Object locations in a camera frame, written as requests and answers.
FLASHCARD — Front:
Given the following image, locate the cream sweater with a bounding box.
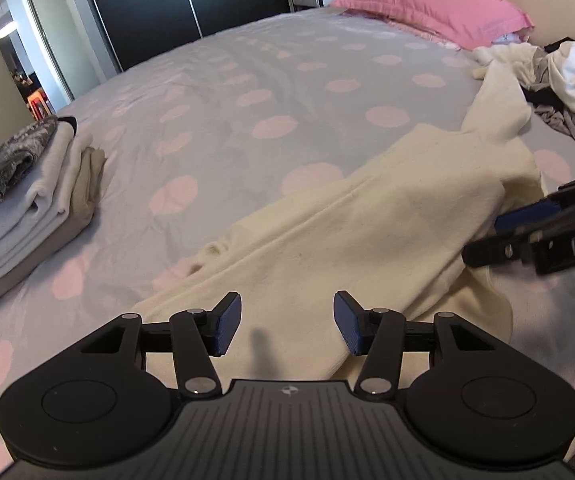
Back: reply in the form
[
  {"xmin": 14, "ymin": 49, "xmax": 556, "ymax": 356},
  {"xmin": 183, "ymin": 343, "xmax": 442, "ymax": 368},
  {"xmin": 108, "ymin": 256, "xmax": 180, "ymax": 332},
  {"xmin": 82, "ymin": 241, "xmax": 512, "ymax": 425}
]
[{"xmin": 136, "ymin": 61, "xmax": 541, "ymax": 382}]

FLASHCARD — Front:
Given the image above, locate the pile of unfolded clothes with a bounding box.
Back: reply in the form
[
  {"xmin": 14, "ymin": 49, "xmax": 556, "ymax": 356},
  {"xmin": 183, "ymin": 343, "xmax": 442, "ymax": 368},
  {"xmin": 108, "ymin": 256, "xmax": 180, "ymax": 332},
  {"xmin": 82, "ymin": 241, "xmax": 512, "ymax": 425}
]
[{"xmin": 472, "ymin": 37, "xmax": 575, "ymax": 154}]

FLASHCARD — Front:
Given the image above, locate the beige folded garment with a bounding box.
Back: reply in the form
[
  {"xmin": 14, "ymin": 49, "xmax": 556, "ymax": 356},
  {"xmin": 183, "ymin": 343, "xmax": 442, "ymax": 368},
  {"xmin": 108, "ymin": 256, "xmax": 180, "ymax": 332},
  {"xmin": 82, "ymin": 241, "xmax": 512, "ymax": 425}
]
[{"xmin": 0, "ymin": 146, "xmax": 108, "ymax": 323}]

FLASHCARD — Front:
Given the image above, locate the grey pink-dotted bedspread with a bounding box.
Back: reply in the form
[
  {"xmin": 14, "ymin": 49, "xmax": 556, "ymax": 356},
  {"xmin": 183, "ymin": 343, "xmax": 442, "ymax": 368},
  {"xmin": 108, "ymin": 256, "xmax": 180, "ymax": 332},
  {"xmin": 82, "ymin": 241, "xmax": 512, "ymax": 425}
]
[{"xmin": 0, "ymin": 10, "xmax": 575, "ymax": 469}]

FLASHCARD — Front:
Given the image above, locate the pink pillow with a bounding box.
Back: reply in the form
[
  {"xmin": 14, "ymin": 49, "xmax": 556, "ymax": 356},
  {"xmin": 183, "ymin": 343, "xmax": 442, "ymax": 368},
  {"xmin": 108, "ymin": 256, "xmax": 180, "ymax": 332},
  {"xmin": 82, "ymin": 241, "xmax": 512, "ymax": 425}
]
[{"xmin": 331, "ymin": 0, "xmax": 534, "ymax": 50}]

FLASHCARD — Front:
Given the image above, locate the white folded towel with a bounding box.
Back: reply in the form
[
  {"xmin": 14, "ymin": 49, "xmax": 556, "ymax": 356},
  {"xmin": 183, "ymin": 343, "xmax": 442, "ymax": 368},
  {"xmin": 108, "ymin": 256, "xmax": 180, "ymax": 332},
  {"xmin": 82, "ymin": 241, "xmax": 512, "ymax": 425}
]
[{"xmin": 0, "ymin": 125, "xmax": 92, "ymax": 278}]

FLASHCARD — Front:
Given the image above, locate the dark floral folded garment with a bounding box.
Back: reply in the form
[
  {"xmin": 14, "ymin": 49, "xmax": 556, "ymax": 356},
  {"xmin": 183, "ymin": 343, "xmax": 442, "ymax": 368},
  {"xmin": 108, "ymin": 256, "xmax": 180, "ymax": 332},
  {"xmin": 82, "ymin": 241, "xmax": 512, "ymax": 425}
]
[{"xmin": 0, "ymin": 115, "xmax": 78, "ymax": 203}]

